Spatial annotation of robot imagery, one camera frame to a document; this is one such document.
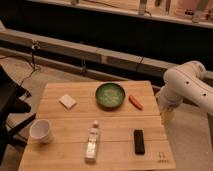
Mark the green ceramic bowl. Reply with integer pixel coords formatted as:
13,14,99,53
95,83,126,109

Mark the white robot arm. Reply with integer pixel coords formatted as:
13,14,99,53
156,61,213,125

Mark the orange carrot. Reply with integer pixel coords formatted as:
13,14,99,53
128,95,143,110

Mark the black remote control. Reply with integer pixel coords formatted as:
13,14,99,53
134,130,145,155

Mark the wooden table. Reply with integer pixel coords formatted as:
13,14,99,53
18,81,176,171

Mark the clear plastic bottle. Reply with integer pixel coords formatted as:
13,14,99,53
85,120,99,163

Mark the white sponge block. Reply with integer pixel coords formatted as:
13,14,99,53
59,94,76,109

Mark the white paper cup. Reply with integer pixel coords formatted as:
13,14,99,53
29,119,53,143

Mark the black chair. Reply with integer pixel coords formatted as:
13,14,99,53
0,65,35,164

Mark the black cable on floor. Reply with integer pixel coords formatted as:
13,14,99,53
0,41,42,87

